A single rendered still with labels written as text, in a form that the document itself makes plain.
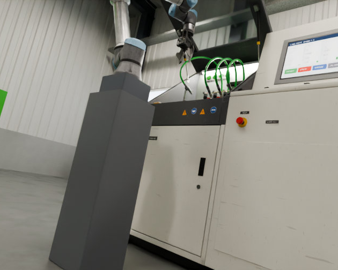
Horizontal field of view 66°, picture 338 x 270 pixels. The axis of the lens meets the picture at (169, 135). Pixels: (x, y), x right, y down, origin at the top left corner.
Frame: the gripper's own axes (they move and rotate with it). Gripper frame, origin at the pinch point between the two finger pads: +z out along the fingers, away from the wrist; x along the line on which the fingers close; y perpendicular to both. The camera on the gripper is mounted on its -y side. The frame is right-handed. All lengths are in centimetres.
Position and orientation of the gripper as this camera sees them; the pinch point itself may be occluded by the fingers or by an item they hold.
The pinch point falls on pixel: (184, 61)
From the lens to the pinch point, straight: 176.3
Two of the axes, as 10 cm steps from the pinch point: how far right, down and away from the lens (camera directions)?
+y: -6.4, -2.5, -7.2
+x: 7.4, 0.2, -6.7
